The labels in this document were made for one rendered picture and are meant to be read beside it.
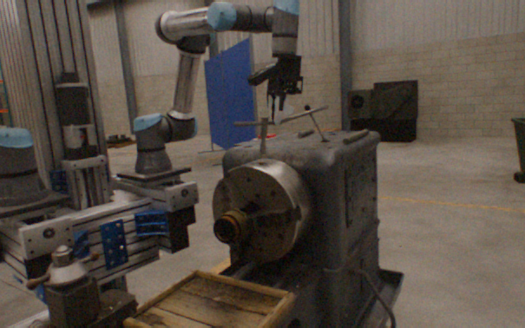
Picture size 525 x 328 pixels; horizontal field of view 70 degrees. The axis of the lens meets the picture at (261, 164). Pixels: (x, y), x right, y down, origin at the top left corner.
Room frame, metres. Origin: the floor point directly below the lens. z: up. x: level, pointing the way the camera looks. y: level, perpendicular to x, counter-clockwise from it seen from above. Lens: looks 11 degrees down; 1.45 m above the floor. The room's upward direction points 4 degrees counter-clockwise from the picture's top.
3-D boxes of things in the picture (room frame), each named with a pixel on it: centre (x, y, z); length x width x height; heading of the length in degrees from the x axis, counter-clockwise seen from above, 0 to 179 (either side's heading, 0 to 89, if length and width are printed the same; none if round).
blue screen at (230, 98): (7.96, 0.66, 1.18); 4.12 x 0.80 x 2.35; 18
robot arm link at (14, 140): (1.20, 0.79, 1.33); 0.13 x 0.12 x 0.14; 69
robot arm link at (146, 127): (1.57, 0.45, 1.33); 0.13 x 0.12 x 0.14; 132
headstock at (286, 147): (1.51, -0.18, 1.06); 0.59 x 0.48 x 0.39; 148
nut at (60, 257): (0.70, 0.40, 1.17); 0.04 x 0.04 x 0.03
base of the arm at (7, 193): (1.19, 0.79, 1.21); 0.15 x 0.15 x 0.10
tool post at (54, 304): (0.70, 0.40, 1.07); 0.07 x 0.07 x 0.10; 58
